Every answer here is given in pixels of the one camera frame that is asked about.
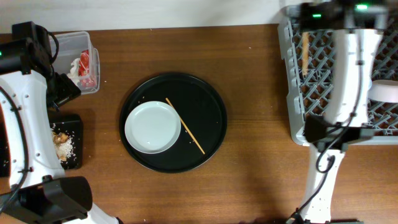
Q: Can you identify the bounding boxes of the white tissue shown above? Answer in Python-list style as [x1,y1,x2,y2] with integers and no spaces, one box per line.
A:
[67,58,80,87]

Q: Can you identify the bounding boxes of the red snack wrapper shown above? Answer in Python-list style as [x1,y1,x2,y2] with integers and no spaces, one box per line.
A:
[78,50,96,88]

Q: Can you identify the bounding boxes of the white bowl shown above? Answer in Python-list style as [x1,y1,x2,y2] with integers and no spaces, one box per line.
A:
[368,80,398,103]

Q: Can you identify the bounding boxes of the brown food chunk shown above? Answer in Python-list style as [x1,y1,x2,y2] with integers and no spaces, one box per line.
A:
[52,132,69,144]

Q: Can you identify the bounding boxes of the rice and noodle scraps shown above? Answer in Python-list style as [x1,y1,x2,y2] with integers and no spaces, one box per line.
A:
[50,124,76,162]

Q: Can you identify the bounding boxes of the white plate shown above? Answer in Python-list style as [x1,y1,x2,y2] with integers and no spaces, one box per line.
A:
[122,101,181,154]

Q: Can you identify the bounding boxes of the wooden chopstick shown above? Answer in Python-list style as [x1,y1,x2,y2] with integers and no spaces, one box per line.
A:
[302,32,309,78]
[165,98,205,155]

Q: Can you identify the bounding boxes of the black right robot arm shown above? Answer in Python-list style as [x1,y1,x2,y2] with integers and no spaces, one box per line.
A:
[287,1,390,223]

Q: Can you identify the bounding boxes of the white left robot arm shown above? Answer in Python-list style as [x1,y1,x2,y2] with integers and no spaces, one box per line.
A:
[1,37,121,223]

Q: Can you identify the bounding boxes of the grey dishwasher rack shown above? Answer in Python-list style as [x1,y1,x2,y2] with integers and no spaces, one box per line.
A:
[278,16,397,146]

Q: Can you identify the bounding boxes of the clear plastic bin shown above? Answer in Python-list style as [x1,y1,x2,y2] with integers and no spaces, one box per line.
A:
[50,31,100,95]

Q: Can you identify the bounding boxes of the black rectangular tray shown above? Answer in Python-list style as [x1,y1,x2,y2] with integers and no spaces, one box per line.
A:
[1,114,83,177]

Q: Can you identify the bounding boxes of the round black serving tray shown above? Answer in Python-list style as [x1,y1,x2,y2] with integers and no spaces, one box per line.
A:
[119,72,228,173]

